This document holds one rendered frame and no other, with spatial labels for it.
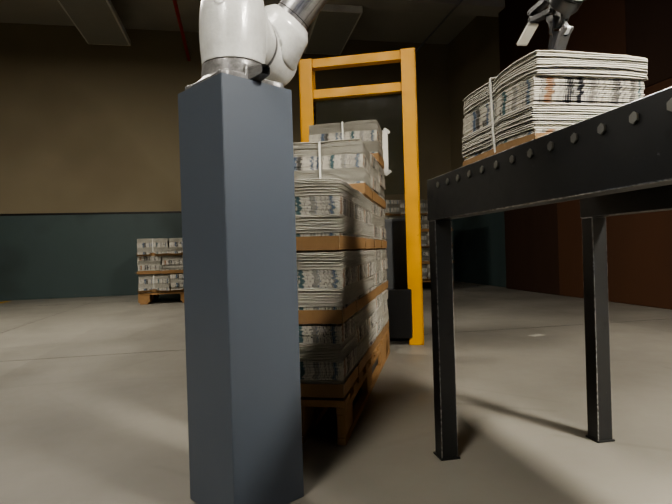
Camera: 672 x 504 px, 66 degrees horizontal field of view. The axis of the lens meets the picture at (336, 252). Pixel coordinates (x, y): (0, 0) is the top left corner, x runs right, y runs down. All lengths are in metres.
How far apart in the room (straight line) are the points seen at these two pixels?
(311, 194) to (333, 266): 0.23
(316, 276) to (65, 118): 7.88
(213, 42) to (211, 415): 0.86
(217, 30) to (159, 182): 7.52
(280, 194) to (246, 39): 0.37
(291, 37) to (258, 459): 1.07
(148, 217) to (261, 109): 7.54
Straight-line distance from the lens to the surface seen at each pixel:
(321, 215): 1.61
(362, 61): 3.51
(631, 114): 0.86
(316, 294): 1.61
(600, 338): 1.77
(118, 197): 8.86
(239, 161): 1.20
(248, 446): 1.26
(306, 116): 3.47
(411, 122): 3.35
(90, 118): 9.15
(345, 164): 2.21
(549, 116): 1.29
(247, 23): 1.33
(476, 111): 1.52
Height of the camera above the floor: 0.60
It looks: level
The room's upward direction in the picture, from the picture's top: 2 degrees counter-clockwise
